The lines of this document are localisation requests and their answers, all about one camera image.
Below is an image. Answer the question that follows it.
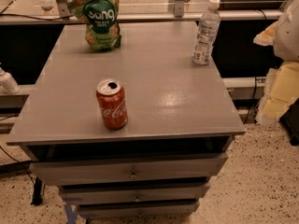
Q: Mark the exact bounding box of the clear plastic water bottle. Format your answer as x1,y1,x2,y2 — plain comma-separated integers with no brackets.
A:
192,0,221,65

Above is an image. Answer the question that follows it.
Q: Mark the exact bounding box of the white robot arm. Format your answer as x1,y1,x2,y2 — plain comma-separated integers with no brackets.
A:
253,0,299,125

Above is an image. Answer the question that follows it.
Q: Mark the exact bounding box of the metal frame rail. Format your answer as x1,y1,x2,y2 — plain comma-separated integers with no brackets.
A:
0,9,282,25

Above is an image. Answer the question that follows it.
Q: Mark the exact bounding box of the white cylinder at left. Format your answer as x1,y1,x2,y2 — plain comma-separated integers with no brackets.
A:
0,67,21,94

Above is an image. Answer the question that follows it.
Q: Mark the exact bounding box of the grey drawer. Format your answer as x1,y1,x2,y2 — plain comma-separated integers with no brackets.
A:
30,153,227,186
59,182,210,205
78,200,199,219

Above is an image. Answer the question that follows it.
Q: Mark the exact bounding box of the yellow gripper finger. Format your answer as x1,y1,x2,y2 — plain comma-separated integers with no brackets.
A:
255,62,299,125
253,21,278,46

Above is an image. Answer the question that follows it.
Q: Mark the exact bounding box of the green rice chip bag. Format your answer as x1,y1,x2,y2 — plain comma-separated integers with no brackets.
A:
67,0,121,51

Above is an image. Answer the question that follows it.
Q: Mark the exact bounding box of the middle grey drawer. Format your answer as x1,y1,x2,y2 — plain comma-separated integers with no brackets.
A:
59,182,210,205

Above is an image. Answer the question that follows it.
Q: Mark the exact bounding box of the black cable on floor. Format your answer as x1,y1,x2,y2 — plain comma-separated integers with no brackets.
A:
0,145,36,185

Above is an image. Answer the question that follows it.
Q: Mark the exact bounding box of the grey drawer cabinet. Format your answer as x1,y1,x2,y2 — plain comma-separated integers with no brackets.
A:
5,21,247,220

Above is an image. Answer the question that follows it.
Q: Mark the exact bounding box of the bottom grey drawer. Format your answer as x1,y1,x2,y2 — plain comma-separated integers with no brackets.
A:
78,200,199,219

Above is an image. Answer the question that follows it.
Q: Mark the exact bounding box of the red cola can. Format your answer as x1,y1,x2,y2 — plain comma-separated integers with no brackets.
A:
96,78,128,130

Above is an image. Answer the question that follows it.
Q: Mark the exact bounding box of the top grey drawer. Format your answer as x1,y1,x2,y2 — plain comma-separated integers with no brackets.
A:
30,153,227,186

